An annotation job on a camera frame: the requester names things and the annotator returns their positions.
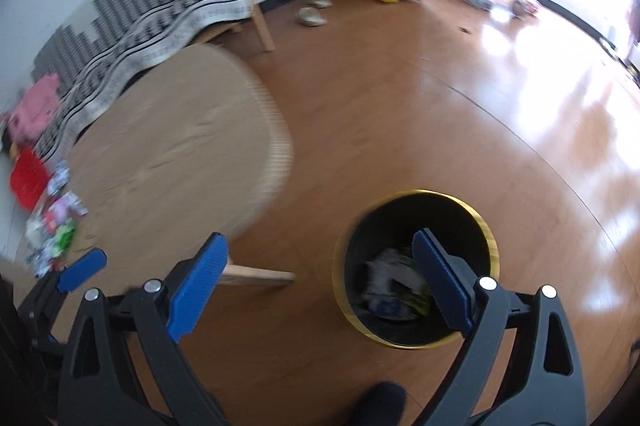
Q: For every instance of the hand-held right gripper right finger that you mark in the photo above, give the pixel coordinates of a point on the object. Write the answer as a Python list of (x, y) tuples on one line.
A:
[(442, 281)]

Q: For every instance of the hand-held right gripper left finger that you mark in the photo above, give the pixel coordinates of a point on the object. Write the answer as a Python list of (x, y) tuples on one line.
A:
[(197, 288)]

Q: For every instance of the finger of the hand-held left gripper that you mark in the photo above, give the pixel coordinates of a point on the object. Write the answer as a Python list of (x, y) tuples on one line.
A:
[(82, 271)]

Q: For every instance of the grey green wrappers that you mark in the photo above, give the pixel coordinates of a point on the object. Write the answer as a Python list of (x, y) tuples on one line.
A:
[(395, 271)]

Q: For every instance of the pile of snack wrappers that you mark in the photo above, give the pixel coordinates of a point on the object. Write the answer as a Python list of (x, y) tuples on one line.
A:
[(60, 211)]

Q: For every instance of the black gold-rimmed trash bin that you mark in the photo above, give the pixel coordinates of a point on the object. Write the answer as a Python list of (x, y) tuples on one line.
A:
[(380, 216)]

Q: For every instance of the light wooden table leg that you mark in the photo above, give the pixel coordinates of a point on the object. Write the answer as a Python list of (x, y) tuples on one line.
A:
[(260, 276)]

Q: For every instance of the red cloth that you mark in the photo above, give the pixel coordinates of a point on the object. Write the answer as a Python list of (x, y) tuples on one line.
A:
[(30, 178)]

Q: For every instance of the black shoe tip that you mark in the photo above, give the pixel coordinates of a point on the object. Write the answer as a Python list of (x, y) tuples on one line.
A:
[(377, 406)]

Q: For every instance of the pink plush toy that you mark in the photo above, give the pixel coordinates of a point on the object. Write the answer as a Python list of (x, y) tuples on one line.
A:
[(37, 104)]

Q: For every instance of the grey striped sofa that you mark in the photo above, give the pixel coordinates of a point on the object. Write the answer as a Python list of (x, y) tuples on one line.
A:
[(165, 24)]

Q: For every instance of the beige slipper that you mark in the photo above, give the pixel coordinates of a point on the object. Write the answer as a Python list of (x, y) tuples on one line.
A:
[(320, 0), (311, 16)]

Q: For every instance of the wooden bench frame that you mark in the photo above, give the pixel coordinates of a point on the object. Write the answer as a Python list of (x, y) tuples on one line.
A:
[(262, 26)]

